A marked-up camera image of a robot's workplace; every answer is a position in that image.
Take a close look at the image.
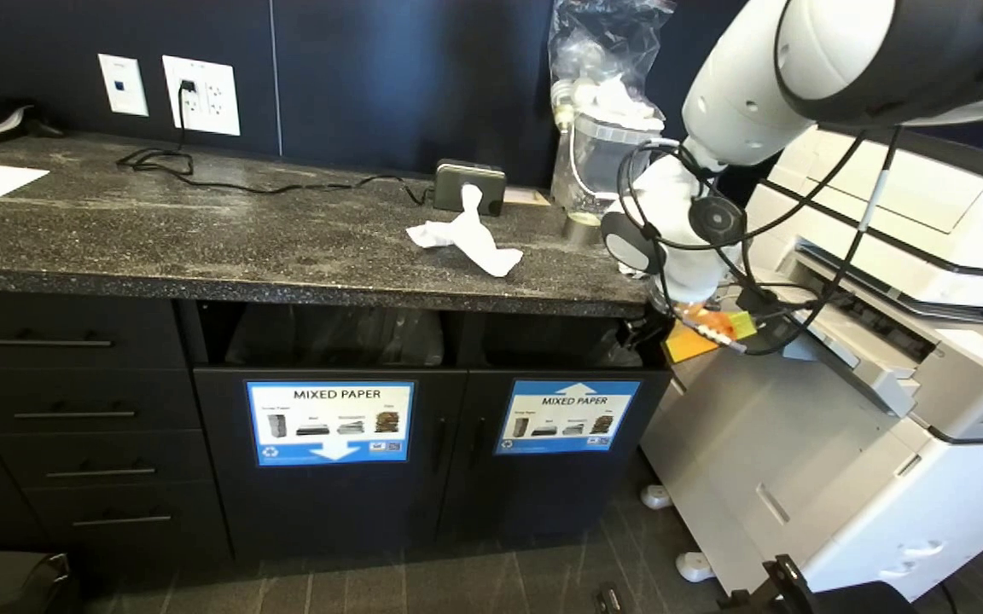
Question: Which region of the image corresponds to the small black box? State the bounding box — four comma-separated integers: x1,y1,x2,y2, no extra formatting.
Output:
429,157,509,218

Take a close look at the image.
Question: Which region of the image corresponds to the small white card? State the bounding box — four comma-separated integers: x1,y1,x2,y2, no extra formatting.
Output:
500,184,552,211

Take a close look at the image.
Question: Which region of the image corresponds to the large crumpled white tissue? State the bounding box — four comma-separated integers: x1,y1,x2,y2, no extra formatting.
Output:
401,180,525,280

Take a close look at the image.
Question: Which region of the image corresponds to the dark counter cabinet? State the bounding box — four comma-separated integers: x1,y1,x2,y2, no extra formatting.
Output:
0,123,677,574

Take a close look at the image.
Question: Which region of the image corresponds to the mixed paper label down arrow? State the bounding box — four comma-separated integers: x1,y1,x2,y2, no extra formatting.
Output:
242,380,415,472

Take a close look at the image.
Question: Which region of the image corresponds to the mixed paper label up arrow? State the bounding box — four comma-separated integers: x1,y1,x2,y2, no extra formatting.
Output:
493,376,646,460

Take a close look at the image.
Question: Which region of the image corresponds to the clear plastic bag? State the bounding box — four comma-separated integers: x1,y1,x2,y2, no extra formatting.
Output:
544,0,683,123

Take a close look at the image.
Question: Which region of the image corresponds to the large white wall outlet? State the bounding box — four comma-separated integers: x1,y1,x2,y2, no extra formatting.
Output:
157,50,247,141

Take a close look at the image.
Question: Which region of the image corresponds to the white printer caster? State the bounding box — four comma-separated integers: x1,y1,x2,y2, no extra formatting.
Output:
673,548,715,588
638,482,677,514

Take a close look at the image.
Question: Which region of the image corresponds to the large white office printer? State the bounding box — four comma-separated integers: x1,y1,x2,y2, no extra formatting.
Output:
638,107,983,607

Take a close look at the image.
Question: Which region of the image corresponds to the clear plastic bucket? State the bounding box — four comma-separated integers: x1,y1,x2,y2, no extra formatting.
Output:
548,99,646,222

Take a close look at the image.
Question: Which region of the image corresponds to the small white wall plate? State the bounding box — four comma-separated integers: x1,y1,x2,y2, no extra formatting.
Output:
96,50,152,119

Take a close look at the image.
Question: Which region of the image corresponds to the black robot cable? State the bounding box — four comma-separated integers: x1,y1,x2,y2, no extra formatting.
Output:
612,119,909,357

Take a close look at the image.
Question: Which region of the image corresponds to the black clamp stand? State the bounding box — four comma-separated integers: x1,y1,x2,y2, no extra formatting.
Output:
727,553,827,614

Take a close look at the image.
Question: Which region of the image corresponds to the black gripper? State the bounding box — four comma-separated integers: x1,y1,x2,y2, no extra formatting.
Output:
736,280,802,356

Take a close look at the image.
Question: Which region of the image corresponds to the black power cable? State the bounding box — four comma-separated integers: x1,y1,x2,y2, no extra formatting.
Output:
113,143,433,211

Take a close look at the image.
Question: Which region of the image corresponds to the black drawer handle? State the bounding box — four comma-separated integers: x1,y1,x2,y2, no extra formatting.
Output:
67,511,177,533
42,464,160,485
11,407,141,425
0,331,116,352

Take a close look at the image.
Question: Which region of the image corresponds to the yellow snack bag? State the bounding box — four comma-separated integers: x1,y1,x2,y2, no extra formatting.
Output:
662,302,765,368

